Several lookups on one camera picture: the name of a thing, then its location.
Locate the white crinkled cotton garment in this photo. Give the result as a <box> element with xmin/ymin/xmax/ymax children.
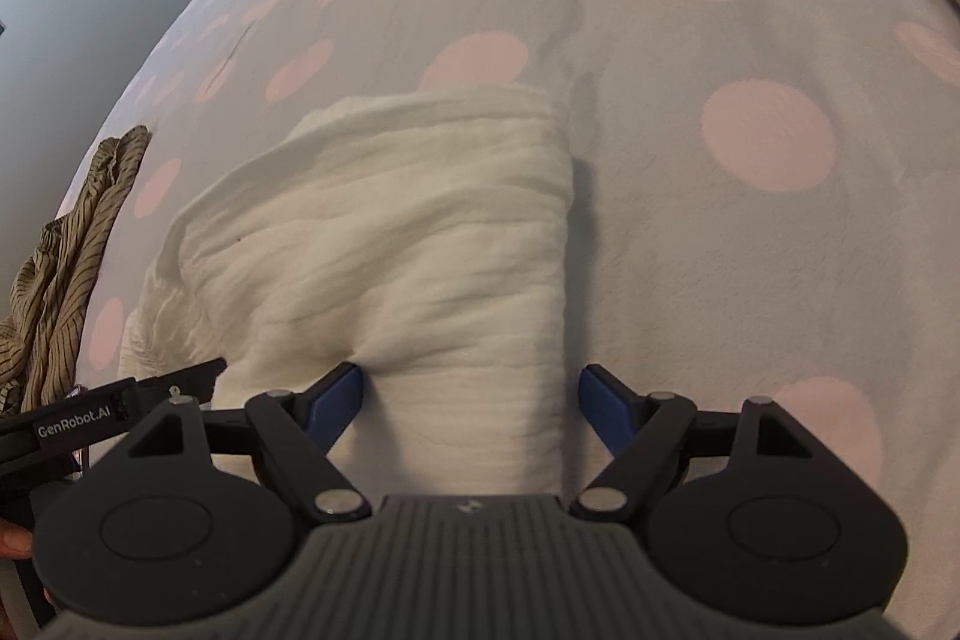
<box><xmin>119</xmin><ymin>85</ymin><xmax>573</xmax><ymax>498</ymax></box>

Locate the person's left hand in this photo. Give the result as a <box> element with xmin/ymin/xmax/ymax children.
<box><xmin>0</xmin><ymin>521</ymin><xmax>32</xmax><ymax>560</ymax></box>

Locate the brown striped garment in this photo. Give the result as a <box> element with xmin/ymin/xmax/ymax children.
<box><xmin>2</xmin><ymin>125</ymin><xmax>151</xmax><ymax>419</ymax></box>

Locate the grey pink-dotted bedsheet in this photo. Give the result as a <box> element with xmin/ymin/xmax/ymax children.
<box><xmin>76</xmin><ymin>0</ymin><xmax>958</xmax><ymax>638</ymax></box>

